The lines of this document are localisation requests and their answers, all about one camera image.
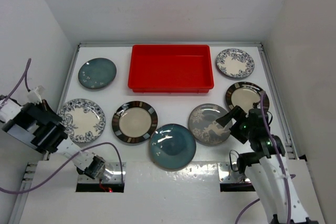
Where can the striped rim plate left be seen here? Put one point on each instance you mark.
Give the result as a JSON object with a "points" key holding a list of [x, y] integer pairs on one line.
{"points": [[134, 122]]}

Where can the large teal plate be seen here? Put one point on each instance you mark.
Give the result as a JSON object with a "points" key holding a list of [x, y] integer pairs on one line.
{"points": [[172, 147]]}

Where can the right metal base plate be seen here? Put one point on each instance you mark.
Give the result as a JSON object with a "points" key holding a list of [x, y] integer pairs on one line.
{"points": [[228, 176]]}

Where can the blue floral plate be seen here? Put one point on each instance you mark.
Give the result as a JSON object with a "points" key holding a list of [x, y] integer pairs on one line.
{"points": [[235, 63], [83, 119]]}

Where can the metal base plate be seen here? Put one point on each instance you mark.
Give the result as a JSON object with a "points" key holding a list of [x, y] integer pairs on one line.
{"points": [[114, 173], [228, 176]]}

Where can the red plastic bin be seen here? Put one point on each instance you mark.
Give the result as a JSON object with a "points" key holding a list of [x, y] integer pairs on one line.
{"points": [[171, 69]]}

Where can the striped rim plate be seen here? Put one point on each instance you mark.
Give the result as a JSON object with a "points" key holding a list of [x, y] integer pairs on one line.
{"points": [[134, 122], [246, 95]]}

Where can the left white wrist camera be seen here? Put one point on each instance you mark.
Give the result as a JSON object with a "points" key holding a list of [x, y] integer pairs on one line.
{"points": [[34, 95]]}

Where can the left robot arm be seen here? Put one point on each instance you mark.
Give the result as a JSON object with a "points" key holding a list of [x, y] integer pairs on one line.
{"points": [[87, 163]]}

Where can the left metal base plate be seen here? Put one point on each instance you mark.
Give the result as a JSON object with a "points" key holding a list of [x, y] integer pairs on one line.
{"points": [[114, 173]]}

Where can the small teal plate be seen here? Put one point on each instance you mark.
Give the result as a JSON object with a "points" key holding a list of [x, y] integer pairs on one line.
{"points": [[97, 73]]}

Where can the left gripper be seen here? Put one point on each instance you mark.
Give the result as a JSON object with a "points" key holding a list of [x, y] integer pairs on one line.
{"points": [[44, 107]]}

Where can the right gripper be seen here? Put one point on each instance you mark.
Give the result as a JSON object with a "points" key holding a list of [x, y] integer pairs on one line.
{"points": [[224, 120]]}

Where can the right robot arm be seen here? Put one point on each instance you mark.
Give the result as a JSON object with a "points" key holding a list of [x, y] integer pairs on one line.
{"points": [[266, 166]]}

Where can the grey reindeer plate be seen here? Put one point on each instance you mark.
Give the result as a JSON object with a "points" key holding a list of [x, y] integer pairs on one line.
{"points": [[202, 123]]}

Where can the striped rim plate right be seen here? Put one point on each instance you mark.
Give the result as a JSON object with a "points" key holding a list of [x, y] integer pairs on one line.
{"points": [[246, 95]]}

